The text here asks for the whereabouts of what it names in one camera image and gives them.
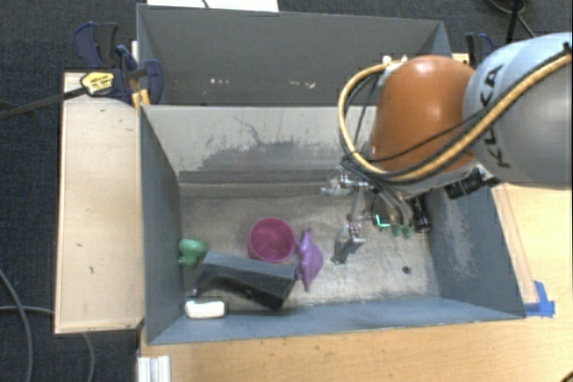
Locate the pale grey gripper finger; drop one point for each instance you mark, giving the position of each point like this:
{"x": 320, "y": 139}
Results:
{"x": 339, "y": 245}
{"x": 353, "y": 243}

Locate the purple toy figure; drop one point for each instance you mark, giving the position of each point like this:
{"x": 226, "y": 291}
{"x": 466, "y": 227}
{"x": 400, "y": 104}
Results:
{"x": 310, "y": 259}

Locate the magenta plastic cup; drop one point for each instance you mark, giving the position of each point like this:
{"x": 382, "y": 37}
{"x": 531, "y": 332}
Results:
{"x": 270, "y": 240}

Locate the dark grey angular block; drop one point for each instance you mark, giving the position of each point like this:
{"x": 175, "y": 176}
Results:
{"x": 250, "y": 279}

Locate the grey metal bin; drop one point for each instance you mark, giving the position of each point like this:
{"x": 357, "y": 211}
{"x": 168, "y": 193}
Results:
{"x": 277, "y": 147}

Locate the green toy figure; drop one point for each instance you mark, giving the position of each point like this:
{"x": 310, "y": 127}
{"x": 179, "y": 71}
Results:
{"x": 191, "y": 250}

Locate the white soap bar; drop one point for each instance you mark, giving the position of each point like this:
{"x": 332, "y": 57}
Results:
{"x": 204, "y": 309}

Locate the pale wood board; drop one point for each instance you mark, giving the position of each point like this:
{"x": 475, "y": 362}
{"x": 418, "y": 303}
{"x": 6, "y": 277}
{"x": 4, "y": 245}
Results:
{"x": 100, "y": 201}

